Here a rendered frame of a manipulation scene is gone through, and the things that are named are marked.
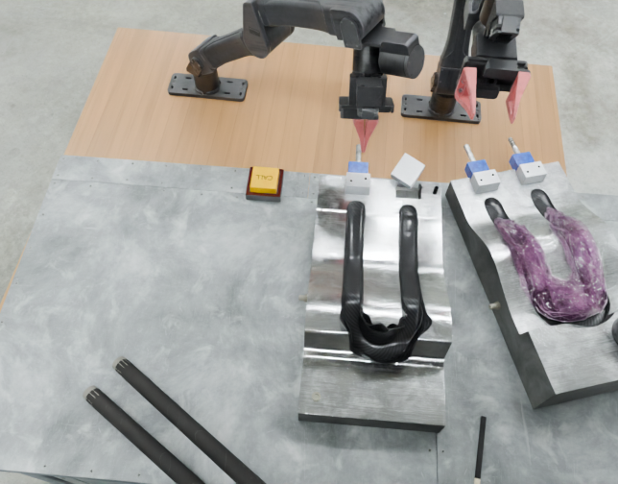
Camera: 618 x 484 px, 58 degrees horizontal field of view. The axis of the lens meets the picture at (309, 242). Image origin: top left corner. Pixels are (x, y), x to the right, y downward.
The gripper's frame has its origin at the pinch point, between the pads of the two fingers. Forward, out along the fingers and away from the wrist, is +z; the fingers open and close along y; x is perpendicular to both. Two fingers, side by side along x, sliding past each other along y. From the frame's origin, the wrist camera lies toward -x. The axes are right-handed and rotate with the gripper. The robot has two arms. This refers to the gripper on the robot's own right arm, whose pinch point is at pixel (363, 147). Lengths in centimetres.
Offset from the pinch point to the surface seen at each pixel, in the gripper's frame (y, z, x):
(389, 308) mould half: 5.2, 22.5, -22.0
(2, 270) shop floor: -127, 74, 66
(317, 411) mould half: -7, 37, -33
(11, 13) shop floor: -168, -1, 185
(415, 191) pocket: 12.4, 12.4, 8.1
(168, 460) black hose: -32, 41, -42
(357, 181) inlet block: -0.6, 8.5, 3.5
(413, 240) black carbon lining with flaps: 11.0, 17.9, -4.3
